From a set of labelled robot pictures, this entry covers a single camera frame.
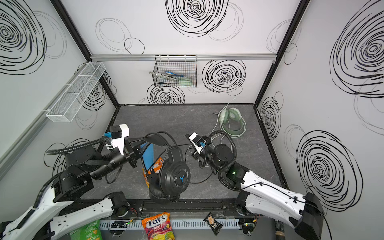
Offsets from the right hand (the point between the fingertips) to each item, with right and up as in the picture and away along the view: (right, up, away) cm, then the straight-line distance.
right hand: (187, 134), depth 63 cm
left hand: (-12, -1, -12) cm, 17 cm away
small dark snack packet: (+13, -43, +5) cm, 45 cm away
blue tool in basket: (-12, +34, +28) cm, 46 cm away
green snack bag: (-42, -42, +1) cm, 60 cm away
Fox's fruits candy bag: (-13, -42, +3) cm, 44 cm away
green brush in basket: (-10, +29, +23) cm, 39 cm away
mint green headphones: (+30, +10, +43) cm, 53 cm away
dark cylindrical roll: (+41, -43, +2) cm, 59 cm away
